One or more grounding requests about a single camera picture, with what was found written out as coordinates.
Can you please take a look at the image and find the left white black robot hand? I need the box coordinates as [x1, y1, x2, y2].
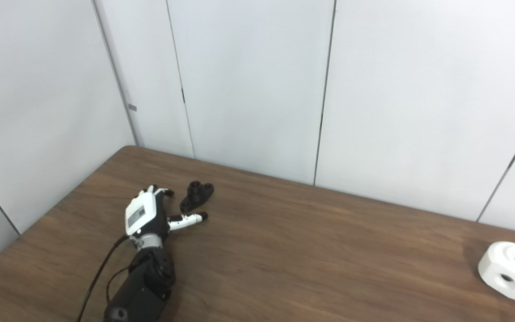
[125, 185, 208, 237]

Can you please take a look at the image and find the black plastic holder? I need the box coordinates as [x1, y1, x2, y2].
[180, 181, 215, 213]

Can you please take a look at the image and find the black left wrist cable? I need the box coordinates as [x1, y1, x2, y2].
[76, 236, 131, 322]

